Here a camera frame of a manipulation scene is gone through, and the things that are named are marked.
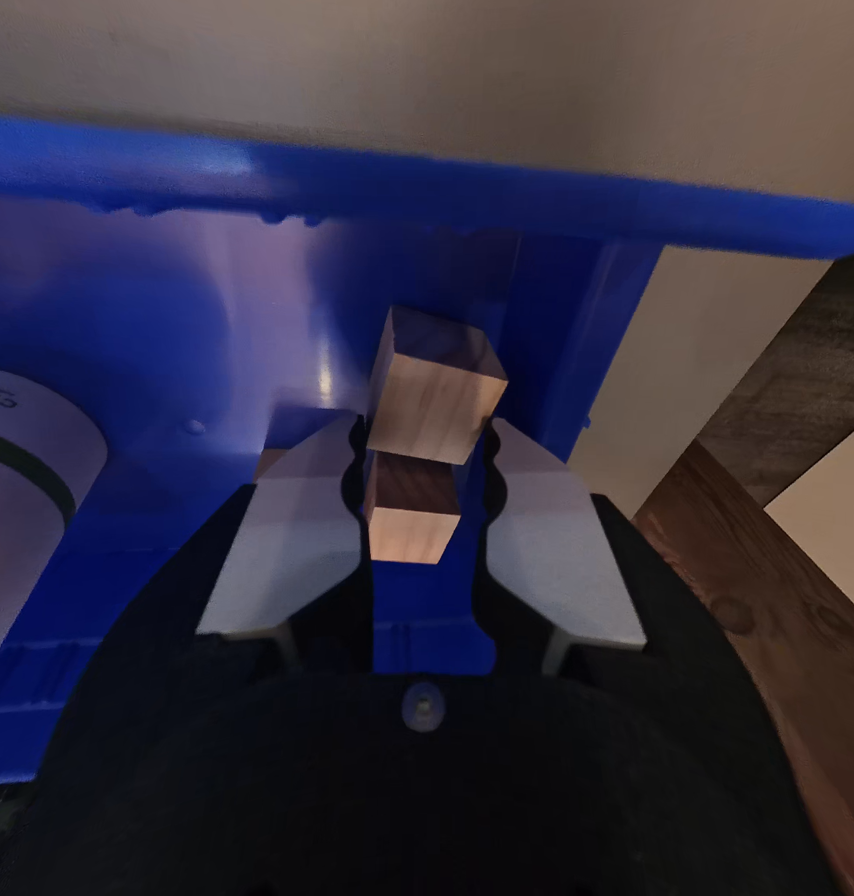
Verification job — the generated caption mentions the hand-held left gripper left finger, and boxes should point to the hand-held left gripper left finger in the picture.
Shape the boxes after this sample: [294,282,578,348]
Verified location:
[195,413,373,674]

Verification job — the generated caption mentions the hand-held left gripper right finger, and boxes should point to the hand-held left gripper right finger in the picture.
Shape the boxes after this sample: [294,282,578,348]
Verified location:
[473,417,648,674]

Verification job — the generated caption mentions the white paper cup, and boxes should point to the white paper cup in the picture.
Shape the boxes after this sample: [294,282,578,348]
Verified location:
[0,367,109,673]

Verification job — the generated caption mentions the blue plastic bin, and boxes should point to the blue plastic bin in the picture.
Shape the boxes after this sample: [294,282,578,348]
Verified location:
[0,115,854,785]

